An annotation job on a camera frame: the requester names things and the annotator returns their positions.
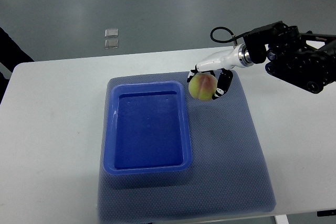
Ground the upper metal floor plate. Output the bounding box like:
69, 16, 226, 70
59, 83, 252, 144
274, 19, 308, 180
104, 28, 118, 38

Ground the white table leg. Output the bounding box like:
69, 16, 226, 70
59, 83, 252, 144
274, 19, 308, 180
274, 215, 289, 224

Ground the person in black clothes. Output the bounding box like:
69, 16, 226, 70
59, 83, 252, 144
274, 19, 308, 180
0, 26, 35, 81

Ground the blue grey textured mat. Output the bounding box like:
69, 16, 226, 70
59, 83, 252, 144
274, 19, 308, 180
98, 72, 276, 223

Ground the yellow pink peach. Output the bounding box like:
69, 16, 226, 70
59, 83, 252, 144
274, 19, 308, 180
188, 73, 217, 101

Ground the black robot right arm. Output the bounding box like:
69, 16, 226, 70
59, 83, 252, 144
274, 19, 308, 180
243, 21, 335, 94

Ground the lower metal floor plate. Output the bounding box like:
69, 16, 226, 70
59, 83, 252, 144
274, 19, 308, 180
104, 38, 119, 49

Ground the metal floor plate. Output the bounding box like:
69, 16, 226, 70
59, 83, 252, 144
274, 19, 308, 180
104, 28, 118, 38
104, 38, 119, 49

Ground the black table control box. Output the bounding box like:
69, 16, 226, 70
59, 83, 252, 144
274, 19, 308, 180
317, 209, 336, 217

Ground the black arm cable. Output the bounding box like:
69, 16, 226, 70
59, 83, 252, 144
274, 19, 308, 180
210, 26, 239, 47

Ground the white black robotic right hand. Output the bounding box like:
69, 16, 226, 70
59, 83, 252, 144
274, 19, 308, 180
187, 44, 253, 100

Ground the blue plastic tray plate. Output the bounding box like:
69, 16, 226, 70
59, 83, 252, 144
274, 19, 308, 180
102, 81, 193, 176

